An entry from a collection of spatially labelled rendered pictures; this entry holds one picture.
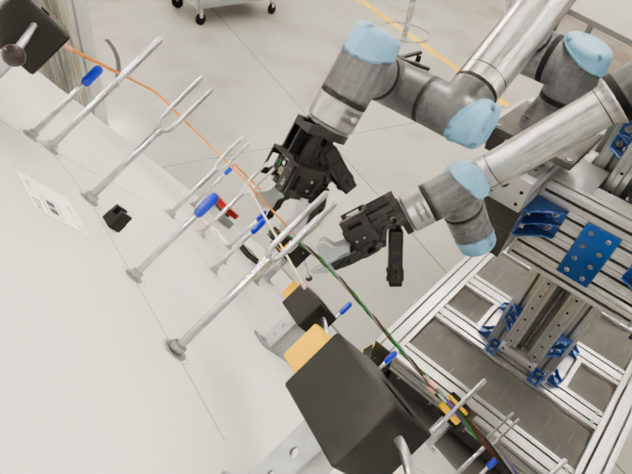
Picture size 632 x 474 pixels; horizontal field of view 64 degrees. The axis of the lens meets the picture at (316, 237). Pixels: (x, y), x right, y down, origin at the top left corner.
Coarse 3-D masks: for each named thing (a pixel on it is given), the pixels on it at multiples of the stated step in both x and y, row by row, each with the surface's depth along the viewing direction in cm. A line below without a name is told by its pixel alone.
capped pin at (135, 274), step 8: (208, 200) 36; (216, 200) 37; (200, 208) 36; (208, 208) 37; (192, 216) 37; (200, 216) 37; (184, 224) 37; (176, 232) 37; (168, 240) 37; (160, 248) 37; (152, 256) 37; (144, 264) 37; (128, 272) 36; (136, 272) 36; (136, 280) 36
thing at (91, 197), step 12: (192, 84) 42; (180, 96) 42; (204, 96) 43; (168, 108) 42; (192, 108) 43; (156, 120) 42; (180, 120) 43; (156, 132) 42; (168, 132) 43; (144, 144) 43; (132, 156) 43; (120, 168) 43; (108, 180) 43; (84, 192) 43; (96, 192) 43; (96, 204) 43
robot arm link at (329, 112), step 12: (324, 96) 73; (312, 108) 74; (324, 108) 73; (336, 108) 72; (348, 108) 72; (324, 120) 73; (336, 120) 73; (348, 120) 74; (336, 132) 74; (348, 132) 75
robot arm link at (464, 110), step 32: (544, 0) 75; (576, 0) 79; (512, 32) 75; (544, 32) 76; (480, 64) 74; (512, 64) 74; (448, 96) 74; (480, 96) 73; (448, 128) 74; (480, 128) 72
